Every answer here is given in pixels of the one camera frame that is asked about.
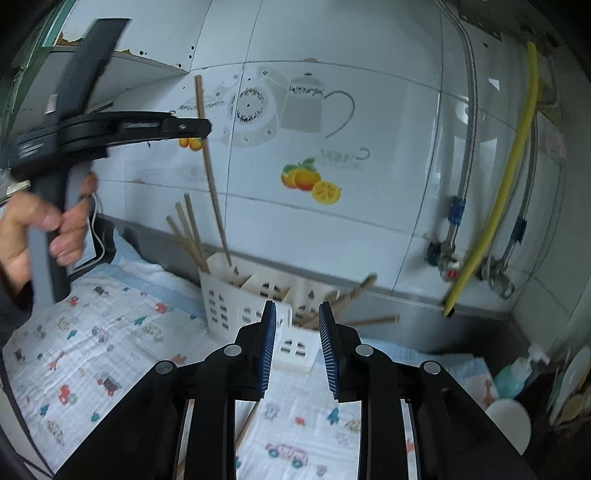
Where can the cream plastic utensil holder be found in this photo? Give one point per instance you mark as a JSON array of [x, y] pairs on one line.
[[221, 300]]

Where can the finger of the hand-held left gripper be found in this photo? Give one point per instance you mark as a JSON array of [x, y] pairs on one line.
[[157, 125]]

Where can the printed cartoon cloth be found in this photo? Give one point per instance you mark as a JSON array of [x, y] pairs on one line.
[[106, 350]]

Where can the person's left hand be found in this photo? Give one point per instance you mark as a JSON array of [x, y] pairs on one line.
[[18, 230]]

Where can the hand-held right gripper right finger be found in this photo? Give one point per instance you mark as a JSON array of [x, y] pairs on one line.
[[328, 350]]

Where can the metal angle valve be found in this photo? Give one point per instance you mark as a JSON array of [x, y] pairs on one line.
[[498, 277], [445, 261]]

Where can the wooden chopstick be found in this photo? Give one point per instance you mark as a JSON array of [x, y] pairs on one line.
[[218, 207], [247, 427]]

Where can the teal soap dispenser bottle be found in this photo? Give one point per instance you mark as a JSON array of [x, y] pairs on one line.
[[512, 376]]

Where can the wall cabinet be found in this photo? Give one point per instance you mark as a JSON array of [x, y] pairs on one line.
[[138, 60]]

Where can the bunch of brown chopsticks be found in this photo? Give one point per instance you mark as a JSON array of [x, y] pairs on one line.
[[194, 230]]

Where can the white bowl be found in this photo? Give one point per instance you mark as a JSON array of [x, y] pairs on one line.
[[510, 422]]

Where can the white plate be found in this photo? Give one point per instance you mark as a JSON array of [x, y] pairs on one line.
[[577, 378]]

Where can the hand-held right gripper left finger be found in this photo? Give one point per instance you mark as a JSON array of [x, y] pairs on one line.
[[268, 350]]

